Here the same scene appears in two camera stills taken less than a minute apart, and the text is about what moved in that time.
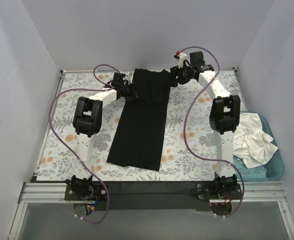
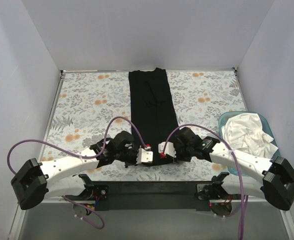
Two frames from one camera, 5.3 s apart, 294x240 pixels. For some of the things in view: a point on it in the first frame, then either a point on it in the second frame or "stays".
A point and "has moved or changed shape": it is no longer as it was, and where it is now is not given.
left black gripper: [132, 91] to [132, 157]
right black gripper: [174, 75] to [178, 155]
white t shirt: [250, 144] stays
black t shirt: [139, 136] has moved or changed shape
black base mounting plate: [151, 196] stays
